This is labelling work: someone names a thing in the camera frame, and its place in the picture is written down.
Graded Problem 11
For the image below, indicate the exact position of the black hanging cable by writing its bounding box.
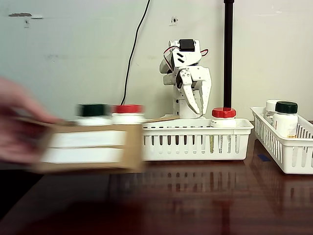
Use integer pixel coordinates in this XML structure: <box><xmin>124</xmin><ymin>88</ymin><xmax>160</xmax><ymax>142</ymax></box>
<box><xmin>119</xmin><ymin>0</ymin><xmax>151</xmax><ymax>106</ymax></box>

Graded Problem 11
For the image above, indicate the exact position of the black vertical pole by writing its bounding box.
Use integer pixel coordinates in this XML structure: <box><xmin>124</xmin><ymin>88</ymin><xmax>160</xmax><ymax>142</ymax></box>
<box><xmin>223</xmin><ymin>0</ymin><xmax>236</xmax><ymax>111</ymax></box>

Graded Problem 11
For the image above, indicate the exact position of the person's bare hand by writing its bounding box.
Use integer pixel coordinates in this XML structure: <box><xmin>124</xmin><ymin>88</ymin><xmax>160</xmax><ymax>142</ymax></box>
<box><xmin>0</xmin><ymin>75</ymin><xmax>61</xmax><ymax>165</ymax></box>

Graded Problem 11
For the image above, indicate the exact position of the white bottle with green cap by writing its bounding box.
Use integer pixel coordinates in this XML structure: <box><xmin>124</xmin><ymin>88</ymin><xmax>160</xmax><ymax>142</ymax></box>
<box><xmin>272</xmin><ymin>101</ymin><xmax>299</xmax><ymax>138</ymax></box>
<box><xmin>75</xmin><ymin>103</ymin><xmax>111</xmax><ymax>127</ymax></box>

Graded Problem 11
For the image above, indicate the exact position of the cardboard box with white labels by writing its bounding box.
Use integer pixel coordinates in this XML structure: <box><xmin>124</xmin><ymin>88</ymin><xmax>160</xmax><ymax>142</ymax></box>
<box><xmin>31</xmin><ymin>116</ymin><xmax>180</xmax><ymax>175</ymax></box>

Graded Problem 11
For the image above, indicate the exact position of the white bottle with red cap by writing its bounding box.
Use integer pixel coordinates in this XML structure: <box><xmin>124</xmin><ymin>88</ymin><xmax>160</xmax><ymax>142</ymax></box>
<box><xmin>210</xmin><ymin>107</ymin><xmax>237</xmax><ymax>155</ymax></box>
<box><xmin>111</xmin><ymin>104</ymin><xmax>145</xmax><ymax>126</ymax></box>

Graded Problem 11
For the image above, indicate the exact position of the white mesh plastic basket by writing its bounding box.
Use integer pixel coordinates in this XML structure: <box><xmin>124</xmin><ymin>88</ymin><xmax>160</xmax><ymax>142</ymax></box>
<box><xmin>250</xmin><ymin>106</ymin><xmax>313</xmax><ymax>176</ymax></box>

